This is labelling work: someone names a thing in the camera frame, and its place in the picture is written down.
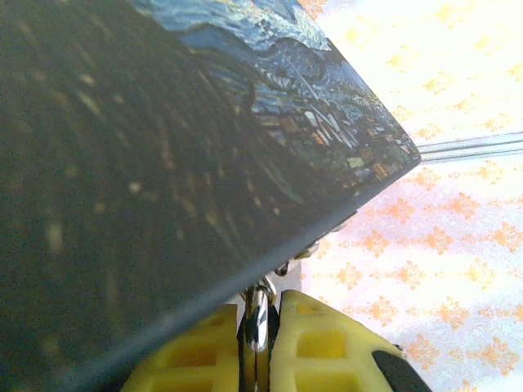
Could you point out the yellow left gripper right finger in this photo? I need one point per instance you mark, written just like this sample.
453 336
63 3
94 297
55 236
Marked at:
323 347

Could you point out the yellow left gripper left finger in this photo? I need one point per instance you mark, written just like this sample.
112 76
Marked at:
192 355

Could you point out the silver metal padlock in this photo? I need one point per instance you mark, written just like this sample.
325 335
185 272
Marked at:
258 322

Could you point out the silver metal box clasp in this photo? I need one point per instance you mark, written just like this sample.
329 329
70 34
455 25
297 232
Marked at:
310 247

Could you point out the starry night print box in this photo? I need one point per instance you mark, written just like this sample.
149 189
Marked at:
163 163

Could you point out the aluminium frame post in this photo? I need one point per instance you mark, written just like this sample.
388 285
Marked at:
474 148

